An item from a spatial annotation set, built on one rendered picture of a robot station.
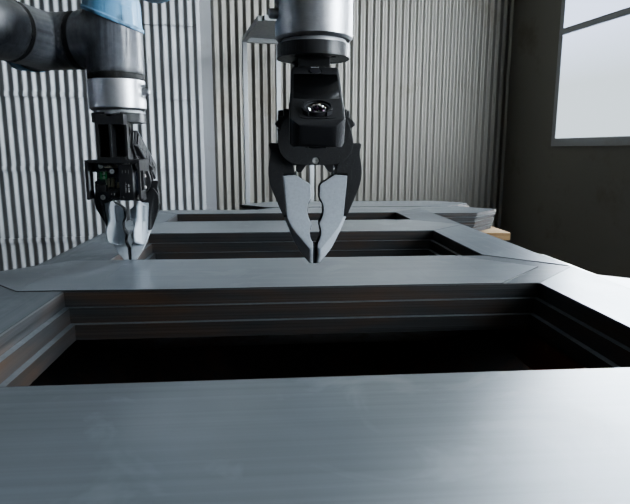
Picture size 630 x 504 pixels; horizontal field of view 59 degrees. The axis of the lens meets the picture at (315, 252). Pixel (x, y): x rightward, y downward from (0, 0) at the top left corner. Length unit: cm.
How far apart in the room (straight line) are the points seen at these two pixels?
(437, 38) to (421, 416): 402
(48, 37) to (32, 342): 41
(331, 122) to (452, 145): 385
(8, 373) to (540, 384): 43
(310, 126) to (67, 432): 27
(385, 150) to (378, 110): 29
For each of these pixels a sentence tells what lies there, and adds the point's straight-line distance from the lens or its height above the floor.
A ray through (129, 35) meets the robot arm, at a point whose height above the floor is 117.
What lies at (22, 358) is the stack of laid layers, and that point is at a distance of 58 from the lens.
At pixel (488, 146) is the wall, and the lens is 443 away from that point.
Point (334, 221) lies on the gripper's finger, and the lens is 55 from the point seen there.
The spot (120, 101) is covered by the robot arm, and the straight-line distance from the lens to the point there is 79.
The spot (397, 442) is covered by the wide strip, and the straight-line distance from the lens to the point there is 32.
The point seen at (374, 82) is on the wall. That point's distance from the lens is 408.
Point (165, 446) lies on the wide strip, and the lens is 33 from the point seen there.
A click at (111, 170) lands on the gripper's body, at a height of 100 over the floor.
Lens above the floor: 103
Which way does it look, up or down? 10 degrees down
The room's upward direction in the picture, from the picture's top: straight up
